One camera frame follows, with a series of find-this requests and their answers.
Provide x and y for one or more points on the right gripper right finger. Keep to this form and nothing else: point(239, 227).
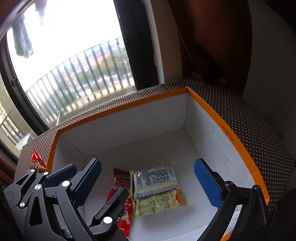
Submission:
point(226, 196)

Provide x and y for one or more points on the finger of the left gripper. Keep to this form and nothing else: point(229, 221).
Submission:
point(63, 174)

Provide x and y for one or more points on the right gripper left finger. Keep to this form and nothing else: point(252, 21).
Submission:
point(33, 212)

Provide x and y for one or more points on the red snack packet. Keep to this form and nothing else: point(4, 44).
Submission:
point(122, 179)

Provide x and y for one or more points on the green instant noodle snack packet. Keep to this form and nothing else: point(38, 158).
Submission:
point(155, 190)

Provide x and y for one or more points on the red white peanut bag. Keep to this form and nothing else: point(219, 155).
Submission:
point(37, 162)

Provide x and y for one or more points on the brown polka dot tablecloth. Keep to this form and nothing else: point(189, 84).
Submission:
point(264, 153)

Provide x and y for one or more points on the balcony metal railing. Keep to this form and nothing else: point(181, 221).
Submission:
point(91, 77)

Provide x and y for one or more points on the orange cardboard box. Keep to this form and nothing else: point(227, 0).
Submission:
point(173, 128)

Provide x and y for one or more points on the dark red curtain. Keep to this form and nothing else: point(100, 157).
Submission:
point(217, 37)

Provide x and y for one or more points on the black window frame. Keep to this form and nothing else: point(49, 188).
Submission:
point(136, 35)

